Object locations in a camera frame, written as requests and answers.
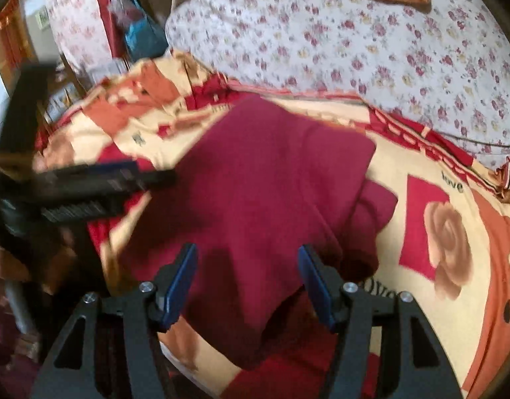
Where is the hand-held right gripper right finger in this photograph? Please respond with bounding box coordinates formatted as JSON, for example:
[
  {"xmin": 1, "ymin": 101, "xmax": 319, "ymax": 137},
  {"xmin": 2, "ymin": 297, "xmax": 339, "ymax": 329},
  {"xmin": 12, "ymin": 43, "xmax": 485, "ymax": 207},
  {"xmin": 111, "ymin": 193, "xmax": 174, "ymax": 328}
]
[{"xmin": 296, "ymin": 244, "xmax": 463, "ymax": 399}]

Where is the dark red sweater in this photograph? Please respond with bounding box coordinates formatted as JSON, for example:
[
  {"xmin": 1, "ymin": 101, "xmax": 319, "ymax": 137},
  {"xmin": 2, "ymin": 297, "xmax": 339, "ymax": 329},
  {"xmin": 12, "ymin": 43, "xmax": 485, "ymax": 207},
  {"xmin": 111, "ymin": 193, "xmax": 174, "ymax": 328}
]
[{"xmin": 114, "ymin": 91, "xmax": 399, "ymax": 372}]

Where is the person's purple clothing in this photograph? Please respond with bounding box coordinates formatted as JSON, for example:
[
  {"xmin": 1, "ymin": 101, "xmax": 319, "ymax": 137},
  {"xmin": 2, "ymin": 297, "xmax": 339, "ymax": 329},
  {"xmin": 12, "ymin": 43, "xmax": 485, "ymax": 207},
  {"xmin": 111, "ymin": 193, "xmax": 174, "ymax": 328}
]
[{"xmin": 0, "ymin": 295, "xmax": 44, "ymax": 399}]

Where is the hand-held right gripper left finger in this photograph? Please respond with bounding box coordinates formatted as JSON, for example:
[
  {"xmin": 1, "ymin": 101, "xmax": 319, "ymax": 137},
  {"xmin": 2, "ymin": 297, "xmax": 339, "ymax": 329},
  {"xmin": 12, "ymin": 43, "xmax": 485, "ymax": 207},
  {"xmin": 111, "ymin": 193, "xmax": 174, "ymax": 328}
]
[{"xmin": 31, "ymin": 242, "xmax": 199, "ymax": 399}]

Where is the printed fleece blanket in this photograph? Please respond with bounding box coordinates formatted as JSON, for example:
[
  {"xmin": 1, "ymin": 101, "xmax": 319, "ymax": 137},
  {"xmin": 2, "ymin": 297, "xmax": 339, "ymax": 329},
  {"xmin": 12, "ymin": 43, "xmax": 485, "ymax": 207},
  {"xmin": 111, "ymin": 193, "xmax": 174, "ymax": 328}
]
[{"xmin": 35, "ymin": 48, "xmax": 510, "ymax": 399}]

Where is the red cloth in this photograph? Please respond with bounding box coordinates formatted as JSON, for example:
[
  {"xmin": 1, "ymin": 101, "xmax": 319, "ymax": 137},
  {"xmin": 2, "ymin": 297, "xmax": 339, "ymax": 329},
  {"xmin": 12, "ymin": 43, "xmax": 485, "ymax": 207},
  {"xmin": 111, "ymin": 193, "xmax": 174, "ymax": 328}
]
[{"xmin": 92, "ymin": 0, "xmax": 123, "ymax": 58}]

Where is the floral quilt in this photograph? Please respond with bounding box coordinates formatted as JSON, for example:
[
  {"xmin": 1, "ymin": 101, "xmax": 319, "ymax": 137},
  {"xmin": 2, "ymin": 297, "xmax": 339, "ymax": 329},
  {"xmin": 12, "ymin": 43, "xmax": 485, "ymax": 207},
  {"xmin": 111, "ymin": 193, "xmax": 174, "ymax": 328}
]
[{"xmin": 165, "ymin": 0, "xmax": 510, "ymax": 171}]

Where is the person's left hand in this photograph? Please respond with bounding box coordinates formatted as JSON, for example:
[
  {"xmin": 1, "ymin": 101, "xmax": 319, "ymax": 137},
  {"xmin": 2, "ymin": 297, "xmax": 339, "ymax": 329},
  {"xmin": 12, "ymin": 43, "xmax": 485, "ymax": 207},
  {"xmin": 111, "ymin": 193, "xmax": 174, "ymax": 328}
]
[{"xmin": 0, "ymin": 237, "xmax": 33, "ymax": 285}]

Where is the floral pillow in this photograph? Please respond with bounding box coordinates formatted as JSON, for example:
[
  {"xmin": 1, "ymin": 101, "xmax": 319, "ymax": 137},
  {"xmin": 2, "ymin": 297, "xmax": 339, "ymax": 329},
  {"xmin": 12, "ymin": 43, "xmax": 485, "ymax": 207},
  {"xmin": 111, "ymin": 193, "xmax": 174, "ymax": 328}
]
[{"xmin": 45, "ymin": 0, "xmax": 114, "ymax": 71}]

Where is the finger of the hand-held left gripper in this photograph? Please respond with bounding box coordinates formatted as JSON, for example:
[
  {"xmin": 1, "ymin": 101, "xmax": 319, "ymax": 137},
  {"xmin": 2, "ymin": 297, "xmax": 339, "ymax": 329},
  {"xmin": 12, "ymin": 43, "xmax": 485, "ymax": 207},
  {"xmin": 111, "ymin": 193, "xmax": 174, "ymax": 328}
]
[{"xmin": 84, "ymin": 160, "xmax": 177, "ymax": 201}]

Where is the wooden door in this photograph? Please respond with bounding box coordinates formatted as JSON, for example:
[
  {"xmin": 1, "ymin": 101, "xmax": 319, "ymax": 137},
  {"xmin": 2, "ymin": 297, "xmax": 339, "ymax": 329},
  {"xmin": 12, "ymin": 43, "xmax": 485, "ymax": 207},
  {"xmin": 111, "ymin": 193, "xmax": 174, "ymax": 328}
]
[{"xmin": 0, "ymin": 0, "xmax": 35, "ymax": 100}]

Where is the blue plastic bag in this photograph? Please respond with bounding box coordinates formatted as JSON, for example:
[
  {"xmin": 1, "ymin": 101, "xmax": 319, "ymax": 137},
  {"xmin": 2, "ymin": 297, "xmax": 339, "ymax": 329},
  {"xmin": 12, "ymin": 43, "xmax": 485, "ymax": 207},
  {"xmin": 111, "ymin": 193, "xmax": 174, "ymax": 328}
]
[{"xmin": 124, "ymin": 0, "xmax": 168, "ymax": 61}]

